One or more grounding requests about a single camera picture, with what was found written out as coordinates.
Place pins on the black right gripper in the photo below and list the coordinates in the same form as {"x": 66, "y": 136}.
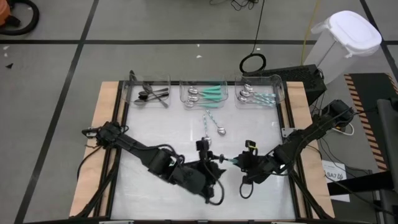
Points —
{"x": 258, "y": 166}

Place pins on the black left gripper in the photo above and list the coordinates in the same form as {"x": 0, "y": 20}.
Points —
{"x": 199, "y": 177}

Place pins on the metal spoon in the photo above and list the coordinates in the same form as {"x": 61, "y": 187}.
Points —
{"x": 140, "y": 102}

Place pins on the black spoon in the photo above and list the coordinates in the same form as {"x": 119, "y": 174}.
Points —
{"x": 143, "y": 93}
{"x": 141, "y": 98}
{"x": 146, "y": 86}

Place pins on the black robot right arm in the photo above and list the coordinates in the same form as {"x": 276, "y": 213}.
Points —
{"x": 311, "y": 130}

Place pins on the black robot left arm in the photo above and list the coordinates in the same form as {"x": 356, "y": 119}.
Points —
{"x": 133, "y": 146}

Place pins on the yellow tape tag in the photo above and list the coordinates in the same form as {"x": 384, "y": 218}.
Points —
{"x": 253, "y": 147}

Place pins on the clear plastic bin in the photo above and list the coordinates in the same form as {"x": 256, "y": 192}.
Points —
{"x": 264, "y": 80}
{"x": 161, "y": 80}
{"x": 203, "y": 80}

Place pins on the white paper label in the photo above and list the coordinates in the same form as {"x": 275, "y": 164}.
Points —
{"x": 334, "y": 174}

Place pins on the black metal beam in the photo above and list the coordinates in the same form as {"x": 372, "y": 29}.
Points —
{"x": 357, "y": 185}

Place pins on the hazard striped black mat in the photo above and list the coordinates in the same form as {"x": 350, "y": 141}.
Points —
{"x": 370, "y": 90}

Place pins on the white lidded trash bin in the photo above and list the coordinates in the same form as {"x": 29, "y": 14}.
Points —
{"x": 351, "y": 31}

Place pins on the black floor scrap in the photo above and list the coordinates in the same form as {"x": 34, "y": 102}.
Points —
{"x": 10, "y": 65}

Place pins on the orange vacuum cleaner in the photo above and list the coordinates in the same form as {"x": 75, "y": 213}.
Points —
{"x": 3, "y": 14}

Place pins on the black aluminium table frame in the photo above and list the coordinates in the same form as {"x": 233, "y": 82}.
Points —
{"x": 174, "y": 83}

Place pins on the black camera post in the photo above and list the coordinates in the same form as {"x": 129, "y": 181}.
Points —
{"x": 132, "y": 76}

